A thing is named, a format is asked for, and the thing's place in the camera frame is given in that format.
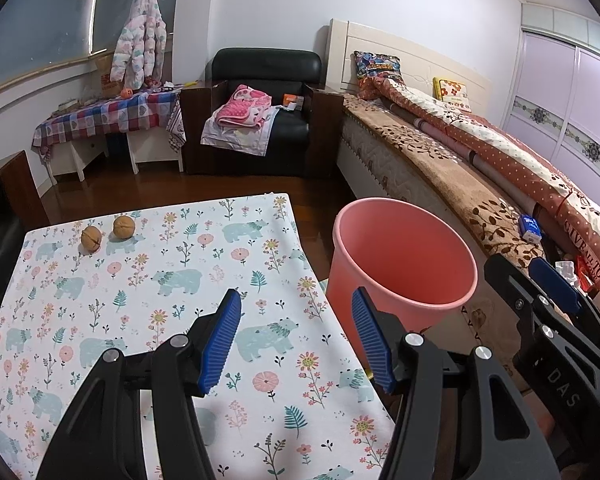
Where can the pink blanket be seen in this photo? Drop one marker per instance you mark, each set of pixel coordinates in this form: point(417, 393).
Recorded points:
point(242, 105)

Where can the blue tissue pack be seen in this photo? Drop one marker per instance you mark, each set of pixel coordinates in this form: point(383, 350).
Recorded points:
point(530, 229)

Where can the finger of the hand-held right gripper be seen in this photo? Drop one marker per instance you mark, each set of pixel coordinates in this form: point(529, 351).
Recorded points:
point(535, 310)
point(555, 280)

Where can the yellow floral pillow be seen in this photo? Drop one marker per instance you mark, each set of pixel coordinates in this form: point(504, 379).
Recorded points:
point(452, 94)

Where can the lilac wardrobe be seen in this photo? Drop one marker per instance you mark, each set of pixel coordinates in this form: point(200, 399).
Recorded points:
point(580, 110)

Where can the small orange box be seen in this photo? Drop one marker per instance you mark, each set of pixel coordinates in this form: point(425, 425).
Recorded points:
point(293, 101)

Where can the floral bear tablecloth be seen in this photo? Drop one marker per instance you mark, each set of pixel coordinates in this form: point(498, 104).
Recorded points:
point(145, 260)

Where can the patterned hanging cloth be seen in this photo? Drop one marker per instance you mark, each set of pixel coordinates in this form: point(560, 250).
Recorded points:
point(176, 127)

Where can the black leather armchair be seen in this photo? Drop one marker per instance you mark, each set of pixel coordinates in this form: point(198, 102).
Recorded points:
point(265, 65)

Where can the quilted mattress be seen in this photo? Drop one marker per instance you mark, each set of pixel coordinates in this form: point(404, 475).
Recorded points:
point(380, 160)

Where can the pink plastic bucket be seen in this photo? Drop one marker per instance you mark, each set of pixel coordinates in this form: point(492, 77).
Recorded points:
point(360, 270)

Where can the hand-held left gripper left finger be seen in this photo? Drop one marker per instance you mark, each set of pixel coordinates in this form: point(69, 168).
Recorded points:
point(222, 340)

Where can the white puffy jacket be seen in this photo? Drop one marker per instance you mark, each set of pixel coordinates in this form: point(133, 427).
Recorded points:
point(140, 40)

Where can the colourful cartoon pillow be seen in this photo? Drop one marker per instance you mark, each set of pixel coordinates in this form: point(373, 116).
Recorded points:
point(377, 70)

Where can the pink folded clothes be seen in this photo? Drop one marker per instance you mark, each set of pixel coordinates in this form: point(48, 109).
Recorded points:
point(240, 140)

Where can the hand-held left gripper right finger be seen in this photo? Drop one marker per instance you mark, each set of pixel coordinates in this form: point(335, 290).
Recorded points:
point(372, 340)

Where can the cream bed headboard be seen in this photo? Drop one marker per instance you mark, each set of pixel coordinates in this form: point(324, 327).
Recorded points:
point(415, 60)

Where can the checked tablecloth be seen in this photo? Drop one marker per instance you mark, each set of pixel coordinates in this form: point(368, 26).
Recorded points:
point(110, 115)

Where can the bay window with blinds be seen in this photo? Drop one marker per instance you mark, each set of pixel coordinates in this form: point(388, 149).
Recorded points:
point(40, 20)

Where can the black leather sofa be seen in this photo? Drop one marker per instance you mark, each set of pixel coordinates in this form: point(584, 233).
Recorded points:
point(15, 185)

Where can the polka dot quilt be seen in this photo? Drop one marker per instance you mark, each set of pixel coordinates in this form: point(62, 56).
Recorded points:
point(520, 160)

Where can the walnut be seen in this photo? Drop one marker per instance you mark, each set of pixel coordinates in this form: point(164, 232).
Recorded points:
point(91, 239)
point(124, 227)

